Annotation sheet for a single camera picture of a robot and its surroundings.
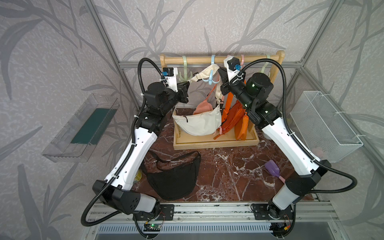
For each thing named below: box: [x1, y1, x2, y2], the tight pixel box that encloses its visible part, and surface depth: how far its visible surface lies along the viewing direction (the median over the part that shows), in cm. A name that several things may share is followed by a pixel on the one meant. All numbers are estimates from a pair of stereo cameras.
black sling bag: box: [142, 148, 202, 200], surface depth 88 cm
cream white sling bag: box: [172, 64, 223, 137], surface depth 88 cm
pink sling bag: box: [193, 83, 218, 115], surface depth 104 cm
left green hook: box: [179, 55, 193, 82], surface depth 67 cm
